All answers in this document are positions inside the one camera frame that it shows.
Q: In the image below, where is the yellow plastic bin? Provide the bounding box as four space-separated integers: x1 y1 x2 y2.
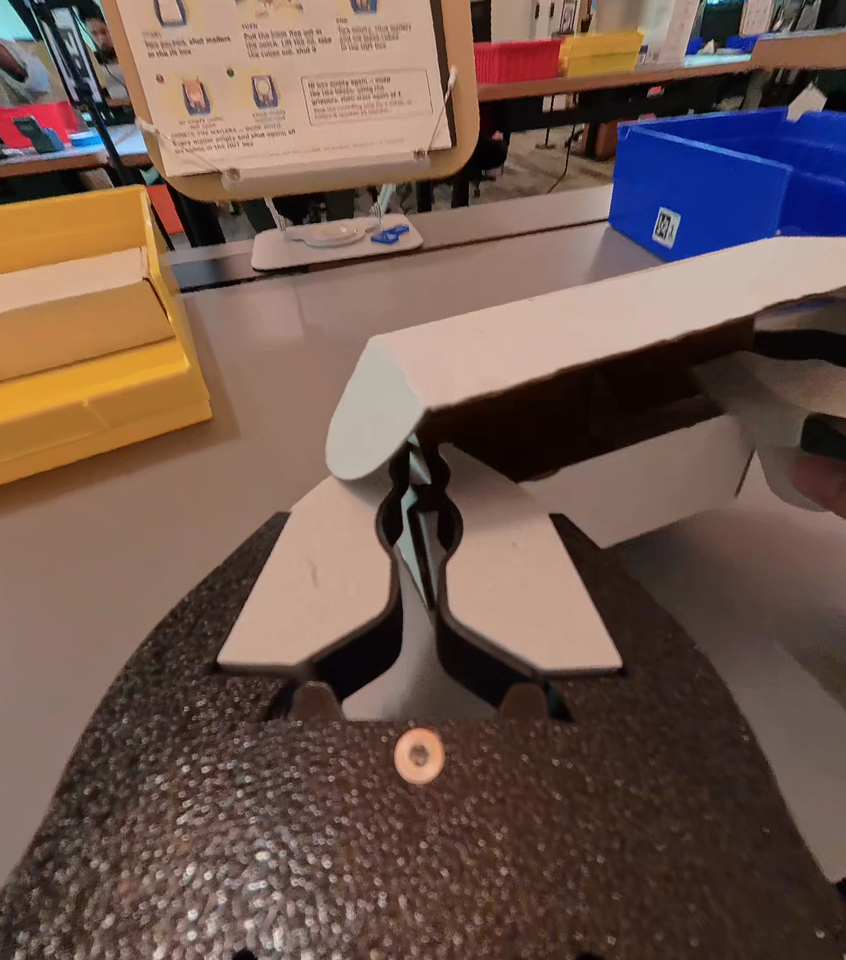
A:
0 183 214 505

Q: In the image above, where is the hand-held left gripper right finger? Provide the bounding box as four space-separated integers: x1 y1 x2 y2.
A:
434 442 625 708

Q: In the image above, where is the red plastic basket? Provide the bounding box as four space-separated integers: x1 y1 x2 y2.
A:
474 39 563 85

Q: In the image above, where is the printed instruction sheet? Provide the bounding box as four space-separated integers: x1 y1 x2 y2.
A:
117 0 455 179

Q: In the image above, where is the yellow plastic basket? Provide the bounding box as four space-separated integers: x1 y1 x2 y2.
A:
559 30 646 78

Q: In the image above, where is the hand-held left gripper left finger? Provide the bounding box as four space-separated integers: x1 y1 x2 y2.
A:
216 450 412 705

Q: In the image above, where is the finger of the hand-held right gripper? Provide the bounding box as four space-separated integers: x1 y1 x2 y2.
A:
753 296 846 374
691 354 846 445

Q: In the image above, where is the white cardboard mailer box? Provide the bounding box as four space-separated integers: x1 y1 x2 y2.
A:
325 236 846 723
0 246 176 386

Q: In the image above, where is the white stand base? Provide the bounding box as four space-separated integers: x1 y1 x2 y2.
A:
250 212 424 273

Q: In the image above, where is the blue plastic bin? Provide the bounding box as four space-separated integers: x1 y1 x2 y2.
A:
609 107 846 264
685 32 760 56

